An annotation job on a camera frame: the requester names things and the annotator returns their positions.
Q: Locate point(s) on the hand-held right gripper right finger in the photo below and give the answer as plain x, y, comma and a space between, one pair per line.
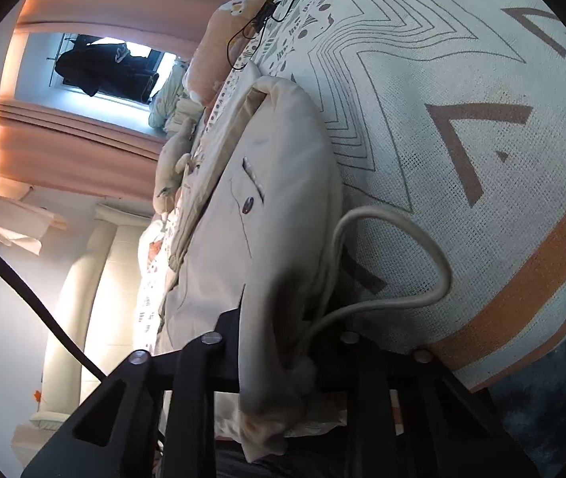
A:
332, 368

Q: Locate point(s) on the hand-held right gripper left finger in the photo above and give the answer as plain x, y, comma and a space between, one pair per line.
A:
226, 353

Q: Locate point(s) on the beige coat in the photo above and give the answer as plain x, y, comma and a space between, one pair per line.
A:
273, 209

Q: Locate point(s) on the dark hanging clothes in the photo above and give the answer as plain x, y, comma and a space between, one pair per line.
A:
104, 67

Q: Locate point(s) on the cream padded headboard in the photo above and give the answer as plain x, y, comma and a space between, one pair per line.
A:
114, 308

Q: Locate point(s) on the beige plush toy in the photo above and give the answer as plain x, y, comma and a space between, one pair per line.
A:
176, 169

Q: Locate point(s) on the patterned white bed blanket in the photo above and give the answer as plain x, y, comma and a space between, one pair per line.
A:
437, 184

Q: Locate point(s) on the light folded quilt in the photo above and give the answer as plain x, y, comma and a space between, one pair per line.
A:
166, 109

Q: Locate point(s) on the pink curtain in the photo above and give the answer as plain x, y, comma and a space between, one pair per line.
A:
79, 144
138, 5

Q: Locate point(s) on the peach printed pillow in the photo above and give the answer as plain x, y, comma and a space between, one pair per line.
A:
213, 50

